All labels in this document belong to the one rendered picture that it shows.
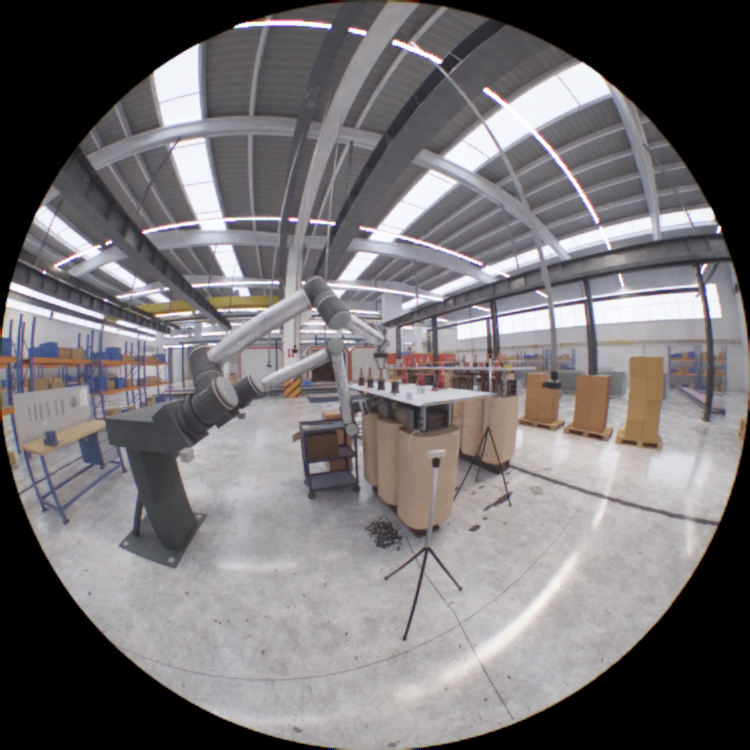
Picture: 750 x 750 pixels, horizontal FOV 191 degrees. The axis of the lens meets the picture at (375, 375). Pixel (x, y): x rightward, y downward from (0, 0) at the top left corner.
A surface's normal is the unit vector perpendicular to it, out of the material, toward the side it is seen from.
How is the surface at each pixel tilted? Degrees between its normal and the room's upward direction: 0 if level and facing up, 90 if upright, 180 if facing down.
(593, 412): 90
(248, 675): 0
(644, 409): 90
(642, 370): 90
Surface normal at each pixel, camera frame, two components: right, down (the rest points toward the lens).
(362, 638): -0.02, -1.00
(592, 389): -0.92, 0.04
